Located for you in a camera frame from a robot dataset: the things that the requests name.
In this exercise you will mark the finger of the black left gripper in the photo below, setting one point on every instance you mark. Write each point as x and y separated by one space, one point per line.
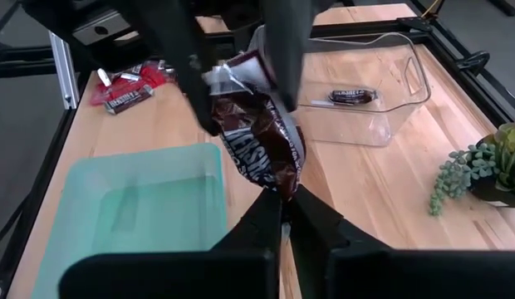
286 50
195 62

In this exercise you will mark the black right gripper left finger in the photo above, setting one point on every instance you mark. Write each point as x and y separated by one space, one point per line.
199 274

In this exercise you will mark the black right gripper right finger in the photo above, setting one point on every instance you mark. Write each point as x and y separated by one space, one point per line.
365 274

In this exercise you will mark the red candy pack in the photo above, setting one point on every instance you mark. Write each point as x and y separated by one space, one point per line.
153 76

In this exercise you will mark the pink candy pack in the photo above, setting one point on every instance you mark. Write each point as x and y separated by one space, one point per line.
99 96

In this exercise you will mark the green plastic bin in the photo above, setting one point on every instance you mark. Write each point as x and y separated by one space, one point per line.
137 207

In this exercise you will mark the clear plastic bin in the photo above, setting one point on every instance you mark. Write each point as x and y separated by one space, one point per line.
398 83

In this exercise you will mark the black clamp hook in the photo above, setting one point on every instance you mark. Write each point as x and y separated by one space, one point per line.
465 63

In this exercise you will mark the small potted succulent plant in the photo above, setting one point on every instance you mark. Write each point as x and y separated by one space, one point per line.
502 153

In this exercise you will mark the silver aluminium bracket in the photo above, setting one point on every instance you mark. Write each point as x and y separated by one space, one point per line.
65 70

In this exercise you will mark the black aluminium table frame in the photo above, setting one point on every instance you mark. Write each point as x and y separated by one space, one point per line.
357 30

